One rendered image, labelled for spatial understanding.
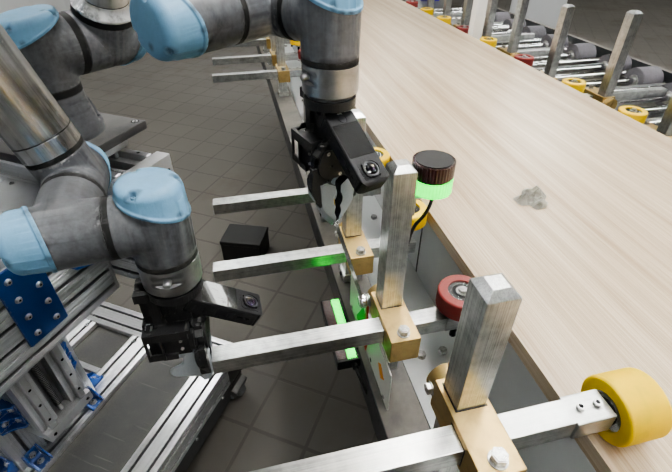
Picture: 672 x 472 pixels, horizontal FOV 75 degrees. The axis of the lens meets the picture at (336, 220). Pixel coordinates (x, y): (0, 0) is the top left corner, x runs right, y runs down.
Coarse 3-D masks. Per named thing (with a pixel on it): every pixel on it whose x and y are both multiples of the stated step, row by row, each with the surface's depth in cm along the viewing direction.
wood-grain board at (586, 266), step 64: (384, 0) 291; (384, 64) 176; (448, 64) 176; (512, 64) 176; (384, 128) 126; (448, 128) 126; (512, 128) 126; (576, 128) 126; (640, 128) 126; (512, 192) 98; (576, 192) 98; (640, 192) 98; (512, 256) 80; (576, 256) 80; (640, 256) 80; (576, 320) 68; (640, 320) 68; (576, 384) 59; (640, 448) 52
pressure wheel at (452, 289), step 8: (448, 280) 74; (456, 280) 74; (464, 280) 74; (440, 288) 73; (448, 288) 73; (456, 288) 73; (464, 288) 72; (440, 296) 72; (448, 296) 71; (456, 296) 72; (464, 296) 72; (440, 304) 72; (448, 304) 70; (456, 304) 70; (448, 312) 71; (456, 312) 70; (456, 320) 71
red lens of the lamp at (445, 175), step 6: (438, 150) 63; (414, 156) 62; (414, 162) 60; (420, 168) 60; (426, 168) 59; (450, 168) 59; (420, 174) 60; (426, 174) 59; (432, 174) 59; (438, 174) 59; (444, 174) 59; (450, 174) 60; (420, 180) 61; (426, 180) 60; (432, 180) 60; (438, 180) 60; (444, 180) 60; (450, 180) 61
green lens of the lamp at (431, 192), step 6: (420, 186) 61; (426, 186) 60; (432, 186) 60; (438, 186) 60; (444, 186) 60; (450, 186) 61; (420, 192) 62; (426, 192) 61; (432, 192) 61; (438, 192) 61; (444, 192) 61; (450, 192) 63; (426, 198) 62; (432, 198) 61; (438, 198) 61
